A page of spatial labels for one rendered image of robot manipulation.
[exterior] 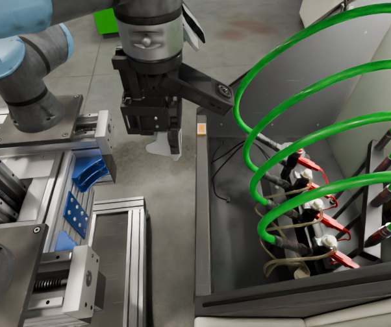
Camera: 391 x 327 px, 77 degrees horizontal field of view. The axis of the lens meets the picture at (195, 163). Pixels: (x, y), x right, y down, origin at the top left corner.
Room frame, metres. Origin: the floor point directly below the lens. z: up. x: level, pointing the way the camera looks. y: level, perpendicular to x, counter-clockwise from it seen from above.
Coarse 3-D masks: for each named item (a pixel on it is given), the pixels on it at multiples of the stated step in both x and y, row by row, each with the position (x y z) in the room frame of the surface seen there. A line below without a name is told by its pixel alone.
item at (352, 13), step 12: (348, 12) 0.42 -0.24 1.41; (360, 12) 0.42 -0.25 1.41; (372, 12) 0.42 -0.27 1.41; (384, 12) 0.42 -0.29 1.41; (324, 24) 0.42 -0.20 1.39; (300, 36) 0.42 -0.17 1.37; (276, 48) 0.42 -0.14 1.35; (264, 60) 0.42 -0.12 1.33; (252, 72) 0.42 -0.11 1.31; (240, 84) 0.42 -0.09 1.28; (240, 96) 0.42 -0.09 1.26; (240, 120) 0.42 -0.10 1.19
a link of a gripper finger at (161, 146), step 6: (162, 132) 0.28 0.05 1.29; (162, 138) 0.28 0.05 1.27; (150, 144) 0.29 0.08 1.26; (156, 144) 0.28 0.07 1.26; (162, 144) 0.28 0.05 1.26; (168, 144) 0.29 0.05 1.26; (180, 144) 0.29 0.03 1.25; (150, 150) 0.29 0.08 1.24; (156, 150) 0.29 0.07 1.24; (162, 150) 0.29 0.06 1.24; (168, 150) 0.29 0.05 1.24; (180, 150) 0.29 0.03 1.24; (174, 156) 0.28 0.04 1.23
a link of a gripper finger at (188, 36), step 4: (184, 20) 0.55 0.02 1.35; (184, 24) 0.53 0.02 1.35; (184, 28) 0.52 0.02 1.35; (188, 28) 0.53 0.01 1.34; (184, 32) 0.52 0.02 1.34; (188, 32) 0.52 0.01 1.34; (192, 32) 0.53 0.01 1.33; (184, 36) 0.52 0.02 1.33; (188, 36) 0.52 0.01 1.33; (192, 36) 0.52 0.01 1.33; (184, 40) 0.52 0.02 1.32; (188, 40) 0.52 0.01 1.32; (192, 40) 0.52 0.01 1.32; (196, 40) 0.52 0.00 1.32; (192, 44) 0.51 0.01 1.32; (196, 44) 0.52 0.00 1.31; (196, 48) 0.52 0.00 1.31
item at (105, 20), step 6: (96, 12) 3.44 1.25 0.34; (102, 12) 3.46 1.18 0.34; (108, 12) 3.48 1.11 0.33; (96, 18) 3.44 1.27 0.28; (102, 18) 3.46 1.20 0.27; (108, 18) 3.48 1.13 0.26; (114, 18) 3.50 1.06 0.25; (96, 24) 3.43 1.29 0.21; (102, 24) 3.45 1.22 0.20; (108, 24) 3.47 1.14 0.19; (114, 24) 3.49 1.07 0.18; (102, 30) 3.45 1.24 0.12; (108, 30) 3.47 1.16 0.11; (114, 30) 3.49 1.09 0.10; (108, 36) 3.50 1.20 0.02; (114, 36) 3.52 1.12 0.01
